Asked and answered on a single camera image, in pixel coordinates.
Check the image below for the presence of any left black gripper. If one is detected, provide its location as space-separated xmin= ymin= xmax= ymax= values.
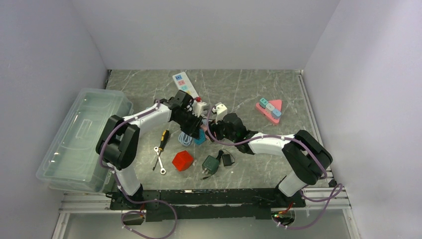
xmin=174 ymin=111 xmax=203 ymax=139

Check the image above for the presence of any teal blue plug adapter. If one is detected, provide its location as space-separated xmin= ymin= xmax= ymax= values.
xmin=193 ymin=135 xmax=206 ymax=145

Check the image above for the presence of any light blue cable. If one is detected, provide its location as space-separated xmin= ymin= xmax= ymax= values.
xmin=178 ymin=131 xmax=193 ymax=147

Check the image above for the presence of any dark green cube socket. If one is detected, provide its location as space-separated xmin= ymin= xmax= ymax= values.
xmin=202 ymin=155 xmax=220 ymax=175

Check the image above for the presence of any red cube socket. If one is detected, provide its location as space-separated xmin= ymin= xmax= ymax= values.
xmin=172 ymin=150 xmax=194 ymax=172

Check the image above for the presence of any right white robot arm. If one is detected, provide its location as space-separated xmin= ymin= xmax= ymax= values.
xmin=205 ymin=113 xmax=333 ymax=207

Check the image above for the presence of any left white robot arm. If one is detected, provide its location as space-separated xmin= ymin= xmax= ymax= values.
xmin=96 ymin=90 xmax=209 ymax=209

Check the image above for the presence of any white multicolour power strip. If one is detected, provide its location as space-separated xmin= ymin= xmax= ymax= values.
xmin=172 ymin=72 xmax=199 ymax=98

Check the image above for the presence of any black yellow screwdriver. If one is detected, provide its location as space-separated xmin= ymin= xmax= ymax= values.
xmin=158 ymin=130 xmax=170 ymax=153

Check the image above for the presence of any pink triangular power strip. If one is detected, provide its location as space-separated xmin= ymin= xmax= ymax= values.
xmin=255 ymin=98 xmax=283 ymax=125

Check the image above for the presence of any silver ratchet wrench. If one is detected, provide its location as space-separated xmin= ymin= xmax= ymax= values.
xmin=153 ymin=147 xmax=166 ymax=175

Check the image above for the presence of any clear plastic storage bin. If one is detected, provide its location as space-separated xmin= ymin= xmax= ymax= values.
xmin=36 ymin=88 xmax=133 ymax=193

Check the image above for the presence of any black aluminium base frame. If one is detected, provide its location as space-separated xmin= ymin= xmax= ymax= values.
xmin=106 ymin=188 xmax=328 ymax=222

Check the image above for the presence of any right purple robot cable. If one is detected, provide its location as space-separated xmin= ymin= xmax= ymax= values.
xmin=206 ymin=104 xmax=344 ymax=231

